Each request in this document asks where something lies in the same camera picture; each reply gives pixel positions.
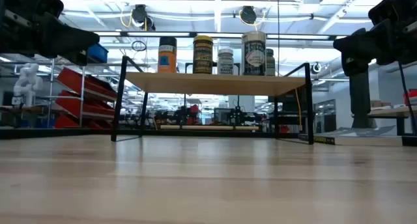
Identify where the thin black hanging cord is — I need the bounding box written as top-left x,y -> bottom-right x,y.
277,0 -> 281,77

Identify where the red angled storage bin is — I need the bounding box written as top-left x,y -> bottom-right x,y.
57,66 -> 118,100
53,114 -> 113,130
54,89 -> 116,119

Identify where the slanted black cable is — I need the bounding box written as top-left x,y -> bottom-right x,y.
397,63 -> 417,135

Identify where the blue plastic bin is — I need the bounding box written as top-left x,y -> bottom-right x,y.
86,43 -> 109,64

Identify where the black ceiling cord reel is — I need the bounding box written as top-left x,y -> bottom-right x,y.
238,5 -> 266,27
119,4 -> 156,32

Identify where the yellow hanging cable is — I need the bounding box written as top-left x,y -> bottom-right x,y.
294,88 -> 303,127

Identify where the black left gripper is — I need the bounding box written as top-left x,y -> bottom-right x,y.
0,0 -> 100,67

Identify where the black bar with yellow lettering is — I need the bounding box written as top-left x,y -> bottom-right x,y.
298,133 -> 336,145

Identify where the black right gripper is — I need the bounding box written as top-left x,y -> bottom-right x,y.
332,0 -> 417,77

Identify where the furikake seasoning jar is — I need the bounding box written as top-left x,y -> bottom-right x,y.
241,31 -> 267,76

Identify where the dark glass door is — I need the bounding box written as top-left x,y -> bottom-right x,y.
314,99 -> 337,133

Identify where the orange turmeric spice jar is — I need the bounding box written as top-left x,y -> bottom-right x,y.
157,36 -> 178,74

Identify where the blue crate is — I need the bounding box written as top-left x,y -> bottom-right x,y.
35,119 -> 57,129

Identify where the yellow-lidded chili onion jar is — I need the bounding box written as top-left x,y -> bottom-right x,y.
192,35 -> 214,75

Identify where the black cable loop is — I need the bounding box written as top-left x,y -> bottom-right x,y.
131,40 -> 147,52

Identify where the white-lidded bagel seasoning jar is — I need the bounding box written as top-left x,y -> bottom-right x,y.
217,48 -> 235,76

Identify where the black box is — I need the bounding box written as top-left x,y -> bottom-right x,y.
401,135 -> 417,147

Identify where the grey sheet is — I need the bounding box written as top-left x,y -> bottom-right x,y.
314,125 -> 397,139

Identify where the black rig with green lights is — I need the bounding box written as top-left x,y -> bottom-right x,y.
213,100 -> 261,126

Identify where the wooden background table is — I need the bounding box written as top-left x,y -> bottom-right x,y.
351,105 -> 417,136

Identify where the brown background workbench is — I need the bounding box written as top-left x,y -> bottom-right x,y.
0,105 -> 46,115

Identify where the green oregano spice jar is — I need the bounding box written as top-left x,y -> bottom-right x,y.
265,48 -> 276,77

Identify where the wooden shelf with black frame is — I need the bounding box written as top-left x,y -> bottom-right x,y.
110,55 -> 315,145

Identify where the black upright post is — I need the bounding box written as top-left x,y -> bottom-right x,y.
349,69 -> 375,129

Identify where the black rig with red parts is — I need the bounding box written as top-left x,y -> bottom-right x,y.
152,103 -> 203,126

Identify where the red background object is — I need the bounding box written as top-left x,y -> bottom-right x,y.
403,89 -> 417,106

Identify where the overhead light rail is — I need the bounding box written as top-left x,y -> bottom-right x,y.
93,30 -> 349,41

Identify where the grey metal storage rack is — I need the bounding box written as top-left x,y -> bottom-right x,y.
47,57 -> 118,130

